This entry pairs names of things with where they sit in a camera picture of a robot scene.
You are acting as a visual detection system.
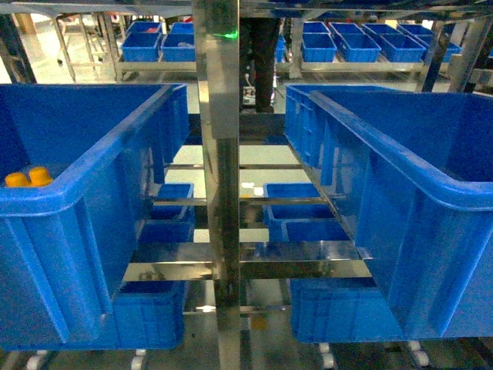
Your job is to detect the large blue bin upper right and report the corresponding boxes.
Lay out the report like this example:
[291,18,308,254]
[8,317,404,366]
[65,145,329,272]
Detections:
[285,85,492,339]

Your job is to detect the yellow two-stud toy block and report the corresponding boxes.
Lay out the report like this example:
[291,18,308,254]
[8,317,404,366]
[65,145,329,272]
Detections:
[5,166,53,187]

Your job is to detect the steel rack vertical post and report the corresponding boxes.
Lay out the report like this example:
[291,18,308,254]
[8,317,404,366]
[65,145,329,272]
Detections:
[193,1,241,369]

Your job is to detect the large blue bin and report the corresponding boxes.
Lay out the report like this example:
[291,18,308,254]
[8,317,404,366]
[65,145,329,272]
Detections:
[285,85,492,339]
[1,84,189,348]

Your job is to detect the large blue bin upper left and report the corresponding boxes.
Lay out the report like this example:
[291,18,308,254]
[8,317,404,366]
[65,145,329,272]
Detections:
[1,84,189,348]

